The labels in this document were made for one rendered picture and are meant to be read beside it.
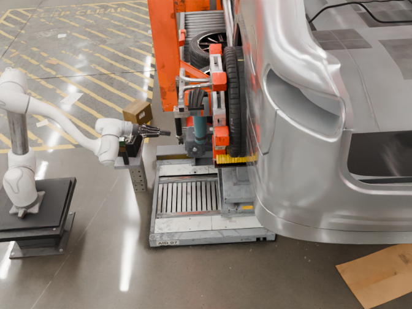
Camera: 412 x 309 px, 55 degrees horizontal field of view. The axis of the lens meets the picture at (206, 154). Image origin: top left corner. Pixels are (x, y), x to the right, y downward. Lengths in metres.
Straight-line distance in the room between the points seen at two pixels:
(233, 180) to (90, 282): 1.14
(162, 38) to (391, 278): 2.06
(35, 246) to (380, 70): 2.42
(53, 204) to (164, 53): 1.22
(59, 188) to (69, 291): 0.66
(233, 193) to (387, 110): 1.09
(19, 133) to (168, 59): 1.05
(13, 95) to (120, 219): 1.17
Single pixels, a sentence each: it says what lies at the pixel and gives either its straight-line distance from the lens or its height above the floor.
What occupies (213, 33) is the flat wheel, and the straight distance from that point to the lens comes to 4.16.
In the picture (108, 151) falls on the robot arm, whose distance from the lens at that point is 2.30.
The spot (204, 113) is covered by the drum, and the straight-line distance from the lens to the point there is 2.36.
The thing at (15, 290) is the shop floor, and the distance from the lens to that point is 2.84.
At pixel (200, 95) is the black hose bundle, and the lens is 2.16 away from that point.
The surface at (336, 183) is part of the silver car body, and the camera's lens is 1.41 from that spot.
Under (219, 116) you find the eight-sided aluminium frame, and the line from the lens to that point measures 2.12.
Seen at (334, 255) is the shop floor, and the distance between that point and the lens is 2.73.
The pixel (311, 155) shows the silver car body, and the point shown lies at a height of 1.31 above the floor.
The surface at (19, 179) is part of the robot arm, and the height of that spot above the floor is 0.58.
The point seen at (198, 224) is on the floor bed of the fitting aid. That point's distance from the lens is 2.71.
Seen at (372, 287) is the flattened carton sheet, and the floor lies 0.01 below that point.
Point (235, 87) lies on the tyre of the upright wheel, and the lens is 2.09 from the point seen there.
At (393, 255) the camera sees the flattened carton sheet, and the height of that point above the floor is 0.01.
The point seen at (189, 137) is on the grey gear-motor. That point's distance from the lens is 2.88.
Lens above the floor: 2.18
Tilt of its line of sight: 41 degrees down
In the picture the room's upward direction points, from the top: 3 degrees counter-clockwise
